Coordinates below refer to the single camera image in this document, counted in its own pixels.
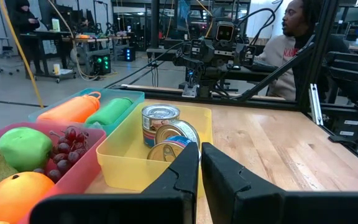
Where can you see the red plastic bin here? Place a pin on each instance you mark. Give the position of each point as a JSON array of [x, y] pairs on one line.
[[85, 168]]

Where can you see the green toy apple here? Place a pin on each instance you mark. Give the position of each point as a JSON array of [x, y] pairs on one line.
[[23, 149]]

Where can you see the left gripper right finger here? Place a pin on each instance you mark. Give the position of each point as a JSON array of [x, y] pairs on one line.
[[244, 205]]

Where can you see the gold-lidded tin can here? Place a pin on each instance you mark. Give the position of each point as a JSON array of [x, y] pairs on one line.
[[163, 151]]

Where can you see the green plastic bottle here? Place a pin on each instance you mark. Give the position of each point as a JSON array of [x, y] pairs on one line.
[[110, 110]]

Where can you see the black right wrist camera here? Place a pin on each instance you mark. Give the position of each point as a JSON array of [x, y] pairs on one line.
[[225, 32]]

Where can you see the computer with blue light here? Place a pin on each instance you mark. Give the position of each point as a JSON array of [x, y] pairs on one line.
[[129, 53]]

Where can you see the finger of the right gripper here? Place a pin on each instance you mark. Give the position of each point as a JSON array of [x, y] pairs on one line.
[[208, 54], [240, 56]]

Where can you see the red toy grape bunch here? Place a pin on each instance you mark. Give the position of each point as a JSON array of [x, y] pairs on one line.
[[68, 149]]

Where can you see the black diagonal frame brace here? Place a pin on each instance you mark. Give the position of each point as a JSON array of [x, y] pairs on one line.
[[275, 73]]

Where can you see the black frame rail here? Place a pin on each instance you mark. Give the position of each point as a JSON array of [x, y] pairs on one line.
[[259, 103]]

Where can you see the silver aluminium extrusion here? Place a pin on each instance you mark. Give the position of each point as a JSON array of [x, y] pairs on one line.
[[315, 105]]

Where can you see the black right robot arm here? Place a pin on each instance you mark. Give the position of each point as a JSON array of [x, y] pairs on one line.
[[194, 67]]

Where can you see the tall tin can pink label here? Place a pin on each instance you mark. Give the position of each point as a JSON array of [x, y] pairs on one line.
[[158, 118]]

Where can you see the person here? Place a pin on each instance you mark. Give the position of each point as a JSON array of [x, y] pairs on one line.
[[25, 21], [278, 53]]

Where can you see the yellow plastic bin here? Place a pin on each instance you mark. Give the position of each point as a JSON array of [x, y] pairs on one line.
[[126, 155]]

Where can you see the black frame post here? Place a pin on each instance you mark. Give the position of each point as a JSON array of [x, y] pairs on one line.
[[319, 46]]

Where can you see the black cart table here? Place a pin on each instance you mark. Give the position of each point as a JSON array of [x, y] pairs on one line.
[[48, 34]]

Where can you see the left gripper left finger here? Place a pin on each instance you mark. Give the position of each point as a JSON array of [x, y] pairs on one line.
[[166, 208]]

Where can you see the white cup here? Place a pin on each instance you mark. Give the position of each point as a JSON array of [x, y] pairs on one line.
[[56, 69]]

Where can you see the orange toy fruit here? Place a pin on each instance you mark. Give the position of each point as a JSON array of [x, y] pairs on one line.
[[14, 199]]

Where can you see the computer with green lights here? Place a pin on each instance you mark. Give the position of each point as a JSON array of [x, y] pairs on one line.
[[101, 63]]

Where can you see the silver corner bracket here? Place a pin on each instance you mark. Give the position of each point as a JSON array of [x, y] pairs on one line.
[[190, 91]]

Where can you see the tin can blue barcode label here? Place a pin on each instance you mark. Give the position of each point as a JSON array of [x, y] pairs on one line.
[[179, 129]]

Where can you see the black labelled frame foot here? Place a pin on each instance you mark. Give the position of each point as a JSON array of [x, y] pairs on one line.
[[350, 130]]

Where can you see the cluttered wooden workbench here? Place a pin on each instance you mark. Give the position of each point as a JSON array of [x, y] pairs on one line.
[[85, 40]]

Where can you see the teal plastic bin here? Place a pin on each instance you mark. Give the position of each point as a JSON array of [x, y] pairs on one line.
[[137, 105]]

